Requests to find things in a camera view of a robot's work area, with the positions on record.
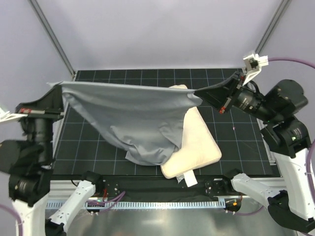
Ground cream white pillow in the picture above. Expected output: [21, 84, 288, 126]
[159, 84, 222, 179]

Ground grey fabric pillowcase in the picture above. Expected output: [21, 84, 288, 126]
[59, 82, 202, 166]

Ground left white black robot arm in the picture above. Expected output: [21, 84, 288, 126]
[0, 85, 104, 236]

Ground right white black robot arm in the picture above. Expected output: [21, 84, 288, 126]
[194, 72, 315, 236]

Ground white pillow label tag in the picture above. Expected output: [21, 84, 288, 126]
[184, 170, 198, 187]

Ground black gridded cutting mat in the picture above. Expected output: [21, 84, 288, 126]
[54, 69, 279, 179]

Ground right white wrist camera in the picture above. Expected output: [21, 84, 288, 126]
[242, 51, 269, 86]

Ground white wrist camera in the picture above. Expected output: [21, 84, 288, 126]
[242, 51, 269, 86]
[0, 105, 17, 123]

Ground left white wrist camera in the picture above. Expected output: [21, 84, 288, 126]
[0, 105, 17, 123]

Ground left aluminium frame post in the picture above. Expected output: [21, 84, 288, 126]
[28, 0, 76, 79]

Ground aluminium frame post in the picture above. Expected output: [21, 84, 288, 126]
[255, 0, 292, 54]
[28, 0, 76, 79]

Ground aluminium front rail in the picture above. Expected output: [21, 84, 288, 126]
[48, 180, 77, 200]

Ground slotted grey cable duct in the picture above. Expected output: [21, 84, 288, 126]
[45, 199, 226, 210]

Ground right aluminium frame post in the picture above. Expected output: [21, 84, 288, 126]
[255, 0, 292, 54]

